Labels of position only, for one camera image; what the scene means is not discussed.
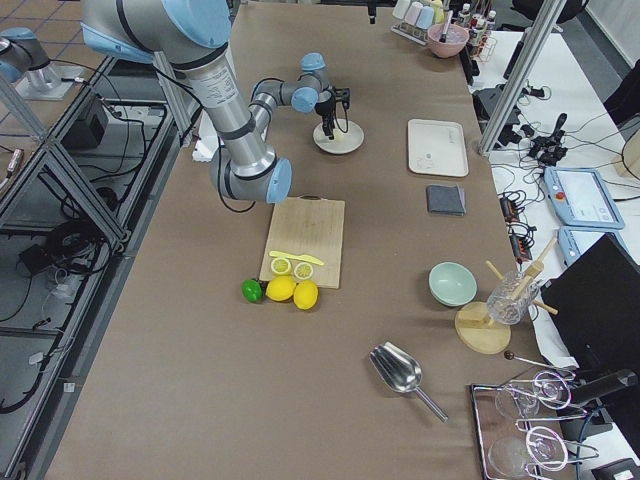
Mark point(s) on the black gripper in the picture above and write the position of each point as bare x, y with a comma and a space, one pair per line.
325, 108

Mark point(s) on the cream round plate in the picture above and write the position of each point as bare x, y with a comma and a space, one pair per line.
355, 137

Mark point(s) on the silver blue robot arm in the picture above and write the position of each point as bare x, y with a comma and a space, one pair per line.
194, 36

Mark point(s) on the cream rabbit tray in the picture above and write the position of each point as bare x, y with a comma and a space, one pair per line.
436, 148

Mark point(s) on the black framed wooden tray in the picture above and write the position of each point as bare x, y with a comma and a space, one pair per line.
491, 426

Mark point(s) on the white cup rack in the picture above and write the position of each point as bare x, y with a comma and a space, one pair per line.
414, 18

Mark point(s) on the steel muddler black tip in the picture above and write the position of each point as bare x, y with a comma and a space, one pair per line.
445, 26

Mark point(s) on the pink bowl with ice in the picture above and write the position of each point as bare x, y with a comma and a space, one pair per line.
456, 39

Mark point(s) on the grey folded cloth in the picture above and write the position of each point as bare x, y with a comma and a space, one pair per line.
446, 200

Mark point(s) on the wooden cutting board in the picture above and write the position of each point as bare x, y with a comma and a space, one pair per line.
312, 227

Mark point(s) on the yellow plastic knife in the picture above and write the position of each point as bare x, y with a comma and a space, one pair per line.
298, 257

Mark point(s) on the lemon half lower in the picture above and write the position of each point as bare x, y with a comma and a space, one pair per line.
303, 271

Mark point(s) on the lemon half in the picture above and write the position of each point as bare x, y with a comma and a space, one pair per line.
281, 266
303, 271

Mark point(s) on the lemon half upper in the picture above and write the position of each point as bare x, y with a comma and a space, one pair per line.
281, 266

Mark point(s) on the yellow lemon outer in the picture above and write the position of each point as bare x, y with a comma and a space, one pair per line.
306, 295

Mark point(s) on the yellow lemon near lime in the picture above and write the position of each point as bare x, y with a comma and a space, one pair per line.
281, 288

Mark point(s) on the mint green bowl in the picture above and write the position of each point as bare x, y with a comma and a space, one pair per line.
452, 284

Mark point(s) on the green lime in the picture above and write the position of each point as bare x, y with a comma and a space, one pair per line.
252, 290

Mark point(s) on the upper teach pendant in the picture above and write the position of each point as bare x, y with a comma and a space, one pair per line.
580, 198

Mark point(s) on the teach pendant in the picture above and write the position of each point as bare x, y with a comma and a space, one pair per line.
574, 241
580, 198

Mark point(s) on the textured clear glass cup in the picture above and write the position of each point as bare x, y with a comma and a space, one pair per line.
511, 299

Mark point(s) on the lower teach pendant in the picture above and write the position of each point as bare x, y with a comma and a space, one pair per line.
574, 241

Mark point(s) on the wooden cup tree stand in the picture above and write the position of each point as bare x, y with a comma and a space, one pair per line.
486, 336

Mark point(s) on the steel ice scoop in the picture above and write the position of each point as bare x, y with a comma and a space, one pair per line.
402, 373

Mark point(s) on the black laptop monitor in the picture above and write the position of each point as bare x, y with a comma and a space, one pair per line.
597, 298

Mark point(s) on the wine glass far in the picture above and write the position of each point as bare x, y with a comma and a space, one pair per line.
522, 399

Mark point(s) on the wine glass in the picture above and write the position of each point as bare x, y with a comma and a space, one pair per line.
539, 453
522, 399

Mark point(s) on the wine glass near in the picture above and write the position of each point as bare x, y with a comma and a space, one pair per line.
539, 453

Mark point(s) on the copper wire bottle rack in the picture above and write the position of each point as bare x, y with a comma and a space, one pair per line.
478, 18

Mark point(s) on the aluminium frame post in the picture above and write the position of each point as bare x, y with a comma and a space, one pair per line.
534, 42

